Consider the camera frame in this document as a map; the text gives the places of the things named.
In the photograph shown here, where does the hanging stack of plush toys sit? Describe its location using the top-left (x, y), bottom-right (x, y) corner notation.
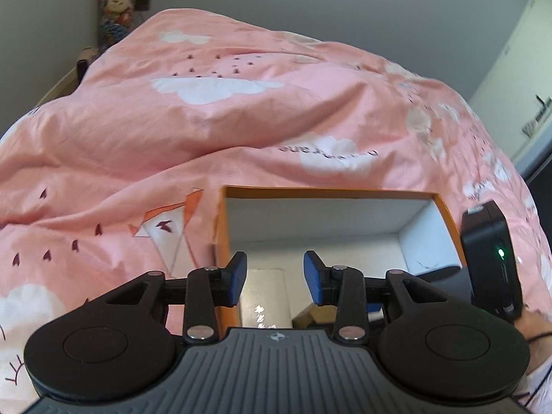
top-left (98, 0), bottom-right (139, 49)

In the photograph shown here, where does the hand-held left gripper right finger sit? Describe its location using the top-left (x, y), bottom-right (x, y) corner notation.
top-left (303, 250), bottom-right (435, 341)

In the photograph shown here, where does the dark wooden bedpost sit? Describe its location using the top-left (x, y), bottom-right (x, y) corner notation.
top-left (77, 47), bottom-right (99, 83)

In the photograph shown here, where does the orange cardboard box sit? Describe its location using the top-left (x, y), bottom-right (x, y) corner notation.
top-left (213, 185), bottom-right (470, 341)

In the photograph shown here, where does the pink cloud printed blanket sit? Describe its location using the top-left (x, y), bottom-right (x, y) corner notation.
top-left (0, 8), bottom-right (552, 414)

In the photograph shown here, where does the gold brown box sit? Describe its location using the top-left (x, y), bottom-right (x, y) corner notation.
top-left (292, 301), bottom-right (342, 329)

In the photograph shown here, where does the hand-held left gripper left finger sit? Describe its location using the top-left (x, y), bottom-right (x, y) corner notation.
top-left (103, 251), bottom-right (248, 343)

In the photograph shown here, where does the person's right forearm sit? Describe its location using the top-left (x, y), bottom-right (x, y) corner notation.
top-left (514, 310), bottom-right (552, 356)

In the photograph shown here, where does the door handle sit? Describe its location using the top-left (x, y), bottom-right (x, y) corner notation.
top-left (521, 94), bottom-right (552, 138)

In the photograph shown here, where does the white door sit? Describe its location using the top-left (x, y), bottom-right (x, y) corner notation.
top-left (467, 0), bottom-right (552, 170)

